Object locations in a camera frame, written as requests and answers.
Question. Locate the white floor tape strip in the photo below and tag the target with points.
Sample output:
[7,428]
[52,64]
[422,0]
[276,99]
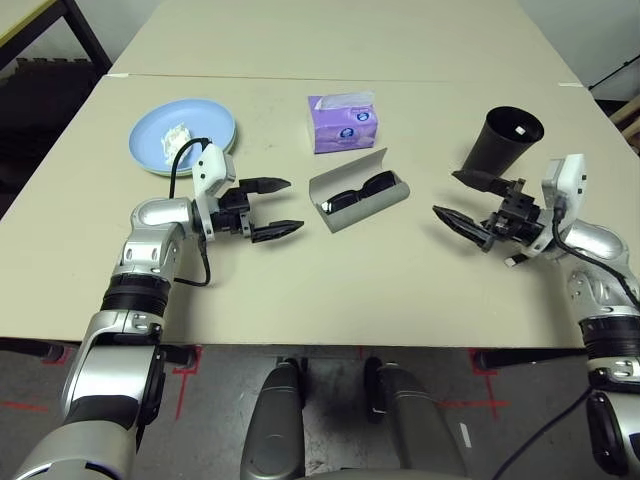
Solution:
[465,434]

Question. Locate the thin black rod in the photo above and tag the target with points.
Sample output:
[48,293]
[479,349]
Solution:
[625,64]

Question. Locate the black plastic cup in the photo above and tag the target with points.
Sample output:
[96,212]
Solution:
[495,150]

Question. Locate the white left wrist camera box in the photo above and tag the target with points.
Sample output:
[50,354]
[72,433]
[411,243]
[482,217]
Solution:
[210,170]

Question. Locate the black foam floor mat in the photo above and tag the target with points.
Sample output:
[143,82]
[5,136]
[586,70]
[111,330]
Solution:
[40,100]

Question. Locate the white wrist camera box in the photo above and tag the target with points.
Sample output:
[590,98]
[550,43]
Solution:
[210,170]
[570,185]

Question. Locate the pale blue plastic plate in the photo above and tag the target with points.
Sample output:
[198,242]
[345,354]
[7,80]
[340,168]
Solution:
[205,120]

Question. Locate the grey glasses case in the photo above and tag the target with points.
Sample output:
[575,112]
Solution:
[370,210]

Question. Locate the red floor tape cross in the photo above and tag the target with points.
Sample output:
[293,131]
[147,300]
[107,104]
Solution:
[489,400]

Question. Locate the black framed side table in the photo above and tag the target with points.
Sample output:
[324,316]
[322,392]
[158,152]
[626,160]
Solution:
[90,40]

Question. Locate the grey robot leg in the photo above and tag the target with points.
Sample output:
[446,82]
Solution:
[415,425]
[272,425]

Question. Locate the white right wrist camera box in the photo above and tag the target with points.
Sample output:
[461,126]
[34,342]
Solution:
[570,185]

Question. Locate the light grey robot pelvis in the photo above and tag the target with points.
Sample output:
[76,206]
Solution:
[380,475]

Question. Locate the white tissue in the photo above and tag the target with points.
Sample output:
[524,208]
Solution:
[175,142]

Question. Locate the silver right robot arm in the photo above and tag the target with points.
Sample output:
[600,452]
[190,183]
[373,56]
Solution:
[595,245]

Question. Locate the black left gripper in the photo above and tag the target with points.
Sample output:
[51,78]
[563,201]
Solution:
[232,215]

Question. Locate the white pen black band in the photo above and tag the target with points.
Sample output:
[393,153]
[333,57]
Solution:
[510,262]

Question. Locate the black sunglasses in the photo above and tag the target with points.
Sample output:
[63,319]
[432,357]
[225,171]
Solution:
[380,182]

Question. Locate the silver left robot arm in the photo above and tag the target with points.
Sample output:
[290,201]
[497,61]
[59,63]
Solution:
[155,220]

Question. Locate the light wooden frame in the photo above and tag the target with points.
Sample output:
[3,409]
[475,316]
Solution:
[625,112]

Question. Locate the grey robot right leg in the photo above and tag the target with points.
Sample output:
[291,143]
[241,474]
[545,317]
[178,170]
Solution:
[415,425]

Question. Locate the purple tissue pack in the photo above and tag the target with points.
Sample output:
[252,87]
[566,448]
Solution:
[340,132]

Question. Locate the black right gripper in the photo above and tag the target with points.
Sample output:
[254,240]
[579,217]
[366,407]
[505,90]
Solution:
[515,220]

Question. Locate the red floor tape corner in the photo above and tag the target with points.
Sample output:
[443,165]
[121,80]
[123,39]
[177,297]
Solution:
[181,395]

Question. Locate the grey robot left leg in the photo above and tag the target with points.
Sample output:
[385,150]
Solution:
[272,425]

